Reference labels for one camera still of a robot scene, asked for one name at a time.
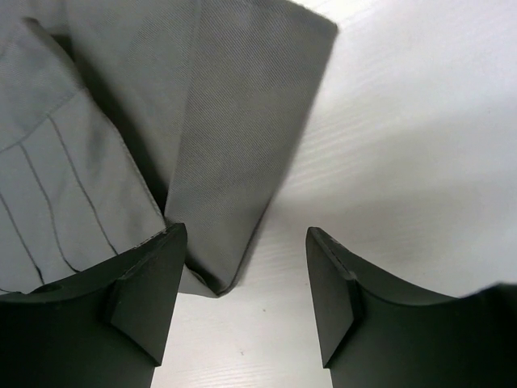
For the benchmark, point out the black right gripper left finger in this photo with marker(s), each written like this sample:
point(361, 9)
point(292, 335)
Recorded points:
point(104, 327)

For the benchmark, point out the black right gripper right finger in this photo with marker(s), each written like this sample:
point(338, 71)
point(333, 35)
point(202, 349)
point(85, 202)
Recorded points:
point(378, 330)

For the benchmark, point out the grey pleated skirt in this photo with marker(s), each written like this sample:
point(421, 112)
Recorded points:
point(119, 118)

